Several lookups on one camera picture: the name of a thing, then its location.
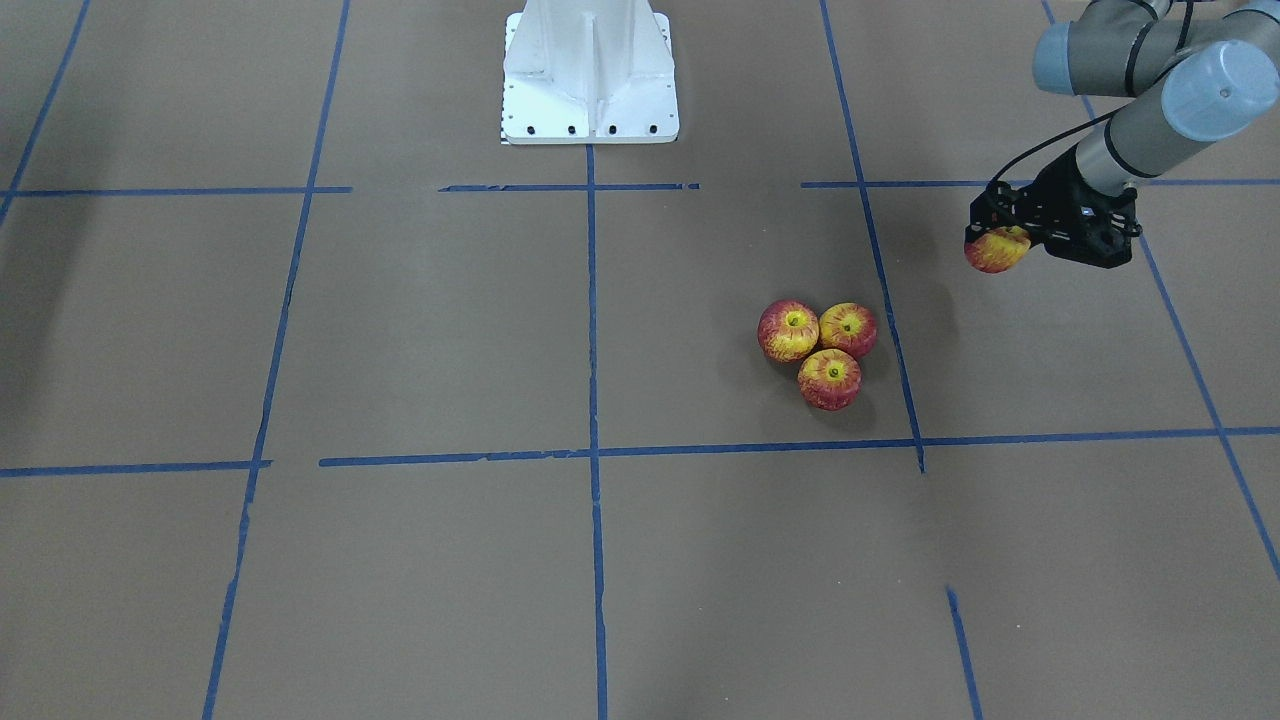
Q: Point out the red yellow apple back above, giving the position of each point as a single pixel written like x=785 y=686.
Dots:
x=849 y=327

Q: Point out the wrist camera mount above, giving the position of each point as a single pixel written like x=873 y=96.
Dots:
x=1098 y=237

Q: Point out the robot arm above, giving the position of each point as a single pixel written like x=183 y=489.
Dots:
x=1186 y=84

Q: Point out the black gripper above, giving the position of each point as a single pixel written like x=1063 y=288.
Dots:
x=1052 y=190

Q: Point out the red yellow apple front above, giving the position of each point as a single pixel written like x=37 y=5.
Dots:
x=829 y=379

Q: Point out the white camera pedestal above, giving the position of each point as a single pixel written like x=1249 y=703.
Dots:
x=579 y=72

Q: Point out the carried red yellow apple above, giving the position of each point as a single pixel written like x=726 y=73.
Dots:
x=997 y=250

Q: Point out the red yellow apple side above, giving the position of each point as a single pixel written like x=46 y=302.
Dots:
x=787 y=331

